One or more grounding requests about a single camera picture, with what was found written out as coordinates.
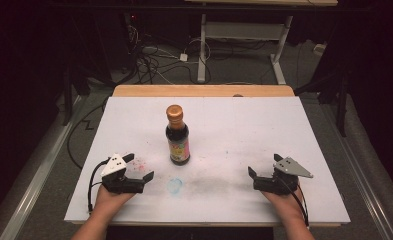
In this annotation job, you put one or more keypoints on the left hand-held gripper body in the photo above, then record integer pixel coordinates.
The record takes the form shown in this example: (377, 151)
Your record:
(120, 184)

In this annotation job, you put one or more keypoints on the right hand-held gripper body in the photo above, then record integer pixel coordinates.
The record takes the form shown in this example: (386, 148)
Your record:
(279, 183)

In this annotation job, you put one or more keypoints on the dark soy sauce bottle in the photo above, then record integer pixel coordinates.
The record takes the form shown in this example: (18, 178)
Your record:
(177, 136)

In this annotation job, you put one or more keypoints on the person's left hand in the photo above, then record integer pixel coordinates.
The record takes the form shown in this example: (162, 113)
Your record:
(109, 201)

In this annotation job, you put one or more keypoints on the person's right hand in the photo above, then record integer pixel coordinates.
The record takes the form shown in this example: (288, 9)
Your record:
(289, 205)

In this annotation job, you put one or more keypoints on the white board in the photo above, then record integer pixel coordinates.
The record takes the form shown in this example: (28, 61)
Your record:
(224, 133)

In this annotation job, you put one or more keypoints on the black metal stand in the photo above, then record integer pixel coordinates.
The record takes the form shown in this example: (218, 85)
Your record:
(84, 83)
(334, 90)

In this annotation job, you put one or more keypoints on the wooden table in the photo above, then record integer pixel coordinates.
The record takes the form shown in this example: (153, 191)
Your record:
(200, 90)

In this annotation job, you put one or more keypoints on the white power adapter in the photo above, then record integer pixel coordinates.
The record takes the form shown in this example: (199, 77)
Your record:
(183, 57)

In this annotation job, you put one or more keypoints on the white socket box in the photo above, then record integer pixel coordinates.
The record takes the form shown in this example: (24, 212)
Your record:
(319, 49)

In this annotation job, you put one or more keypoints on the aluminium floor rail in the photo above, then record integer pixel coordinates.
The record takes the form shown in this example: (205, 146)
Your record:
(39, 176)
(364, 180)

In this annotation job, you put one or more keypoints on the white metal desk frame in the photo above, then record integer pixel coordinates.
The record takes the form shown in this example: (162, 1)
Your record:
(240, 30)

